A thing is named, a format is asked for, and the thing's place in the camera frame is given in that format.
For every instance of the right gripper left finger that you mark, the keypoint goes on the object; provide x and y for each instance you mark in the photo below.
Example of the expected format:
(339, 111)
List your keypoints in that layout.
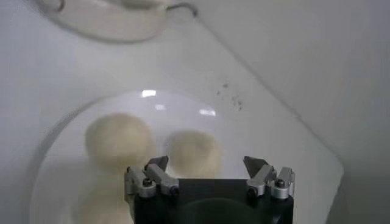
(152, 179)

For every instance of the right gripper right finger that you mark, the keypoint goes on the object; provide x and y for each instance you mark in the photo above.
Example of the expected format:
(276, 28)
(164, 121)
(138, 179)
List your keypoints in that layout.
(265, 179)

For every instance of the white steamed baozi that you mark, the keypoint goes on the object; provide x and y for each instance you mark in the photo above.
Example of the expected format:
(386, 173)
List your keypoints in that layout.
(100, 201)
(119, 140)
(193, 152)

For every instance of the white round plate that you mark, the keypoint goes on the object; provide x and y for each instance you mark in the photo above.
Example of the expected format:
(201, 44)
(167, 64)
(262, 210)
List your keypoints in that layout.
(259, 146)

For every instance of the dark crumb specks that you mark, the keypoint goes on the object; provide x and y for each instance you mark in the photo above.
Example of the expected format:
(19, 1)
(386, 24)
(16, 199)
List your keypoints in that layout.
(225, 85)

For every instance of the white electric cooker base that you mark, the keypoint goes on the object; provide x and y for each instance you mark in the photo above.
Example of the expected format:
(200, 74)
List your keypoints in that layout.
(106, 21)

